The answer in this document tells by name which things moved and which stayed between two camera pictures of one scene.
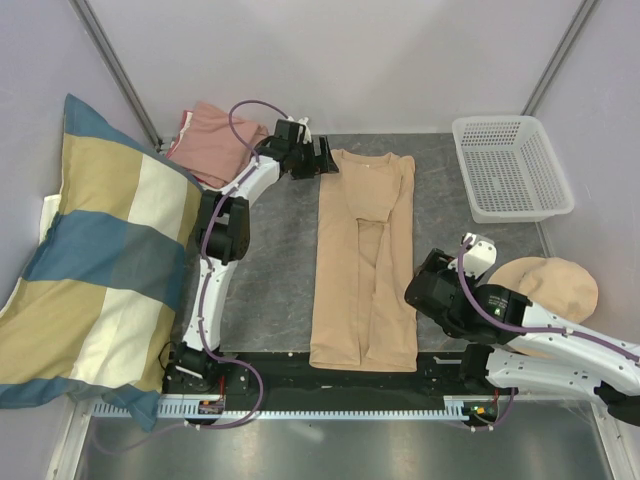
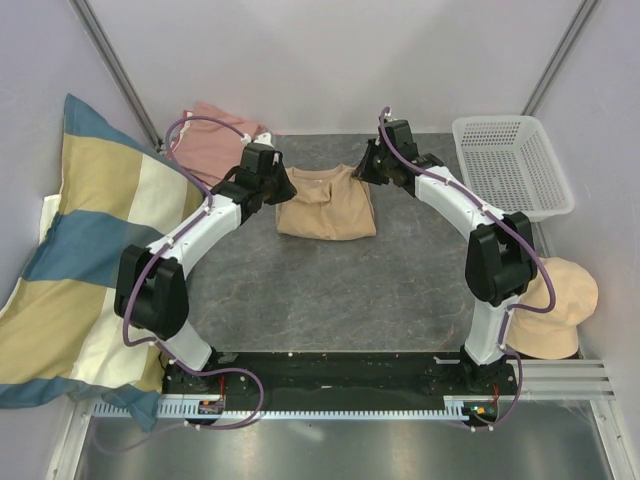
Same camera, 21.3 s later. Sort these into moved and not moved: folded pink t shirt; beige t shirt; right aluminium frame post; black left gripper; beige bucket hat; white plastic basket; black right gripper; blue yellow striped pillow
Moved: beige t shirt; black left gripper; black right gripper
Not moved: beige bucket hat; folded pink t shirt; blue yellow striped pillow; right aluminium frame post; white plastic basket
